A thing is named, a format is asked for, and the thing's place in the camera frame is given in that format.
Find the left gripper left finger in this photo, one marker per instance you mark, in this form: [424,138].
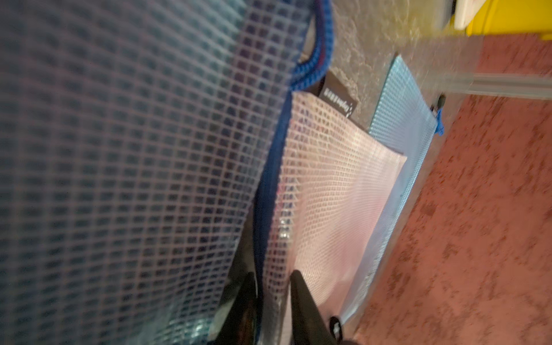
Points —
[240,325]

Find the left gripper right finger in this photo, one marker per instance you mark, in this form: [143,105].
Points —
[308,326]

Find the clear white mesh document bag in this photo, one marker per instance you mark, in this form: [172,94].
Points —
[322,191]

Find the blue mesh document bag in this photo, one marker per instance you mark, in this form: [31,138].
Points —
[404,123]
[133,138]

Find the pink calculator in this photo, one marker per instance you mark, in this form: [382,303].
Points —
[464,12]

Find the yellow mug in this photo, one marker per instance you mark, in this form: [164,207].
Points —
[512,17]

